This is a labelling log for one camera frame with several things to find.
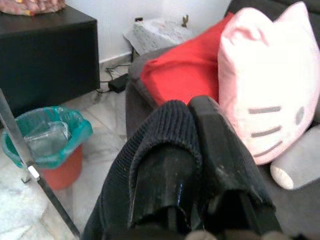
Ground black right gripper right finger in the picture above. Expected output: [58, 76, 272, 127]
[188, 95, 283, 236]

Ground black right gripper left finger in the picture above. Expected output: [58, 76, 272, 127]
[132, 147, 198, 232]

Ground black shirt with green logo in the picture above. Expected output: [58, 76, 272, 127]
[81, 99, 204, 240]

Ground dark grey sofa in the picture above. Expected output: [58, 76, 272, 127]
[124, 0, 320, 237]

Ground grey totoro plush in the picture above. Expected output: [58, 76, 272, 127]
[269, 126, 320, 191]

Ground red cushion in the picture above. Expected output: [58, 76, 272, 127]
[139, 11, 235, 107]

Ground pink cat face pillow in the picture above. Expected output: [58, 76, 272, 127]
[216, 1, 320, 166]

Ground red bin with green bag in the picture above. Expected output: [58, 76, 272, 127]
[1, 106, 93, 191]

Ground black power adapter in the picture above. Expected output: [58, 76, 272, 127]
[107, 73, 130, 94]

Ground side table with lace cloth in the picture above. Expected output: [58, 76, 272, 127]
[122, 18, 198, 56]

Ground silver metal clothes rack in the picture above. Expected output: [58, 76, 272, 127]
[0, 88, 81, 240]

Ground black TV console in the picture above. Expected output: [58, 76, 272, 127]
[0, 4, 101, 117]

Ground red gift basket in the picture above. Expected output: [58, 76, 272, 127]
[0, 0, 66, 16]

